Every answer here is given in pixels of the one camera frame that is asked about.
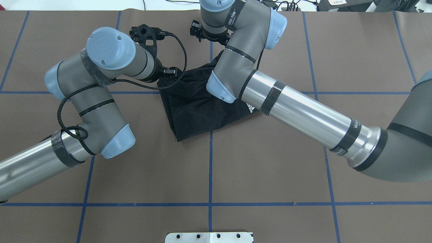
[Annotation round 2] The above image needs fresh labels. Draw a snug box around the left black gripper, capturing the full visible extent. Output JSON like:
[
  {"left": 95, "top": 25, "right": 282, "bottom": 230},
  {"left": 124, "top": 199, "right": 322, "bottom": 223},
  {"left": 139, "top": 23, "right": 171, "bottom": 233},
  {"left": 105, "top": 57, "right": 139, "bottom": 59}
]
[{"left": 147, "top": 57, "right": 183, "bottom": 83}]

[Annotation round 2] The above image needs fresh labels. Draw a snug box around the left braided black cable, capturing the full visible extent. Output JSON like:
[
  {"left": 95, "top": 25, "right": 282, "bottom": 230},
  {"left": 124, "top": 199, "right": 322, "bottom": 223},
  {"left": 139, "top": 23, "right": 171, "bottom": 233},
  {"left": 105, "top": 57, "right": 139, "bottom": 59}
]
[{"left": 57, "top": 32, "right": 188, "bottom": 140}]

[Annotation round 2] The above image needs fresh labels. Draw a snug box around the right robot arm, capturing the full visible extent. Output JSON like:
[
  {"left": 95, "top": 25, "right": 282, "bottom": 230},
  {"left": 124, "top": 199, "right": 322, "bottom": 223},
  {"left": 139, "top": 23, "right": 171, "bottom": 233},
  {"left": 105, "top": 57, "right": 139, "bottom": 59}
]
[{"left": 199, "top": 0, "right": 432, "bottom": 182}]

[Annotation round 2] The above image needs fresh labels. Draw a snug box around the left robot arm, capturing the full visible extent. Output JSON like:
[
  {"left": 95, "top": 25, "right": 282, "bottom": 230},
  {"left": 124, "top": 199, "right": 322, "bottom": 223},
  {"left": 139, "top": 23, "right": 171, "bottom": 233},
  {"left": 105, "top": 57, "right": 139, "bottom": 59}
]
[{"left": 0, "top": 24, "right": 183, "bottom": 204}]

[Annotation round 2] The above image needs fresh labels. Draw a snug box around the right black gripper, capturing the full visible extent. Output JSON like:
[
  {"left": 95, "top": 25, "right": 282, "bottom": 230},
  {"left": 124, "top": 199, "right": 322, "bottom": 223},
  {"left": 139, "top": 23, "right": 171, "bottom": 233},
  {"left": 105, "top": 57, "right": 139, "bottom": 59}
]
[{"left": 190, "top": 20, "right": 231, "bottom": 46}]

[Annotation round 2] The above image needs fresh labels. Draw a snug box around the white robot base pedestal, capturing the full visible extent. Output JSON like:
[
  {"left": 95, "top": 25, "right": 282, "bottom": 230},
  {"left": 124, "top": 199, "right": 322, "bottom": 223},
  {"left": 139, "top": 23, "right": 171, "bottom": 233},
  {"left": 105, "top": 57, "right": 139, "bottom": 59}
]
[{"left": 164, "top": 231, "right": 254, "bottom": 243}]

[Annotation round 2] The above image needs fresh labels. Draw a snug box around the black t-shirt with logo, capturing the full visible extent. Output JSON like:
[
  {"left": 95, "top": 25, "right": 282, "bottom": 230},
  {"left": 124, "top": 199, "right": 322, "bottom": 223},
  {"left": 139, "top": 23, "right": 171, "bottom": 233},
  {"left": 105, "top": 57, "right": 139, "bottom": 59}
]
[{"left": 157, "top": 53, "right": 258, "bottom": 142}]

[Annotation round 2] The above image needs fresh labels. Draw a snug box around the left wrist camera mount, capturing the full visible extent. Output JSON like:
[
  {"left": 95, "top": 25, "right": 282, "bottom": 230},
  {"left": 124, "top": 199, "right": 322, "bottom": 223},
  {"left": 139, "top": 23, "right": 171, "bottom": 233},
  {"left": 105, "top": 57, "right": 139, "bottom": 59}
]
[{"left": 129, "top": 24, "right": 169, "bottom": 57}]

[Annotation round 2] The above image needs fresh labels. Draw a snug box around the brown paper table mat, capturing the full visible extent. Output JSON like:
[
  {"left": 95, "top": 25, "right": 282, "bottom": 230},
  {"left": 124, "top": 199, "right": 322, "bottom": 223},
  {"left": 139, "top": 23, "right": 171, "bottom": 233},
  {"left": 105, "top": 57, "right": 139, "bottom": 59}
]
[{"left": 1, "top": 9, "right": 431, "bottom": 243}]

